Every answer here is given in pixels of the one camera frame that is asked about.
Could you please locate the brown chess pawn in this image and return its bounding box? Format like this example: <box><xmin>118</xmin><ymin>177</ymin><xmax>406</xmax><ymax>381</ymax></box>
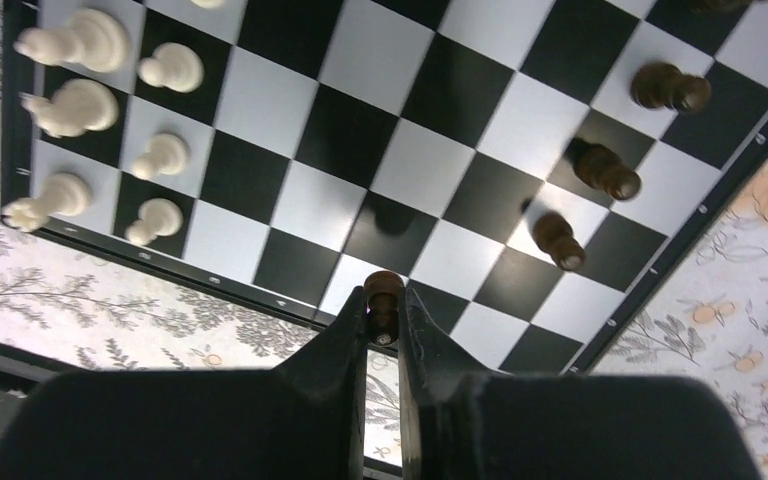
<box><xmin>363</xmin><ymin>270</ymin><xmax>405</xmax><ymax>347</ymax></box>

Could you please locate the black white chess board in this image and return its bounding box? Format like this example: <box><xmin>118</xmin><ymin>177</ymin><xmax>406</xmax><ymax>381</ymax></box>
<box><xmin>0</xmin><ymin>0</ymin><xmax>768</xmax><ymax>376</ymax></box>

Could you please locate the brown chess piece on board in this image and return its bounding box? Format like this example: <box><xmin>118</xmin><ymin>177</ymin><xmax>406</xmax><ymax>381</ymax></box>
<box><xmin>567</xmin><ymin>138</ymin><xmax>642</xmax><ymax>201</ymax></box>
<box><xmin>630</xmin><ymin>62</ymin><xmax>712</xmax><ymax>113</ymax></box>

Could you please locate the floral patterned table mat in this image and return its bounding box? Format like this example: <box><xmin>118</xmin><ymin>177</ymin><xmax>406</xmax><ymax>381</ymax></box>
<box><xmin>0</xmin><ymin>1</ymin><xmax>768</xmax><ymax>475</ymax></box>

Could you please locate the row of white chess pieces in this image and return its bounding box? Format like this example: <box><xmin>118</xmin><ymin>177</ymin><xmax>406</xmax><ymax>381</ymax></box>
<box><xmin>1</xmin><ymin>1</ymin><xmax>246</xmax><ymax>258</ymax></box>

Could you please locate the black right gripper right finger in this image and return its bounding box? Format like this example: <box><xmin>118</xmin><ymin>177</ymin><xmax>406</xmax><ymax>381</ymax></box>
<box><xmin>398</xmin><ymin>288</ymin><xmax>494</xmax><ymax>479</ymax></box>

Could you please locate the brown chess piece lying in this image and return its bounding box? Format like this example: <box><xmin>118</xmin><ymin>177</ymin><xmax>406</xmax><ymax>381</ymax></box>
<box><xmin>532</xmin><ymin>212</ymin><xmax>586</xmax><ymax>271</ymax></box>

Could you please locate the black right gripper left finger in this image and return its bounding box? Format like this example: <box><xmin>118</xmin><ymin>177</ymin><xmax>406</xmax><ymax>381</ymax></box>
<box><xmin>277</xmin><ymin>286</ymin><xmax>368</xmax><ymax>479</ymax></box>

